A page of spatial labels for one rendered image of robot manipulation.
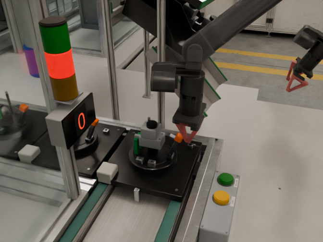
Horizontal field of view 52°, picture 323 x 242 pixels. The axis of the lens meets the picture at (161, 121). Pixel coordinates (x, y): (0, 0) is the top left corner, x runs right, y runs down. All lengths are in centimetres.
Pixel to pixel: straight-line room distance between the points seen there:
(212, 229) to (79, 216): 32
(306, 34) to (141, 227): 86
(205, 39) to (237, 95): 81
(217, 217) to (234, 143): 45
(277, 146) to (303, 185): 19
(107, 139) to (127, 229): 31
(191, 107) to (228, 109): 63
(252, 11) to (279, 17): 416
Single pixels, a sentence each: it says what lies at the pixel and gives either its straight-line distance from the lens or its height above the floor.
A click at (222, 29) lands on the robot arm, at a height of 136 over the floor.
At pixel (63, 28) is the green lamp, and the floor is 140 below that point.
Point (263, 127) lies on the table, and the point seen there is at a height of 86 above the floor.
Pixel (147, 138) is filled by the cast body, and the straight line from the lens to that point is 90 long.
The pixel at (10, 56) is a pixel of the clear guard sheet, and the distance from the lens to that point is 62.
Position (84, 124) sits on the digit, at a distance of 74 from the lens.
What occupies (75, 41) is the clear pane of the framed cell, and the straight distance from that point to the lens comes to 198.
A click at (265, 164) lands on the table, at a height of 86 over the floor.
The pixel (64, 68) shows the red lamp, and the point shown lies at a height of 133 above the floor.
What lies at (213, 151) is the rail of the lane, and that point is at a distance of 103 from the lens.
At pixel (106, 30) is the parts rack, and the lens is 106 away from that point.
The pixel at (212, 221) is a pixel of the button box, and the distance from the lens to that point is 83.
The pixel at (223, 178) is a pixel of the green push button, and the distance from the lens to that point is 92.
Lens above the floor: 160
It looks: 34 degrees down
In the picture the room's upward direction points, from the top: straight up
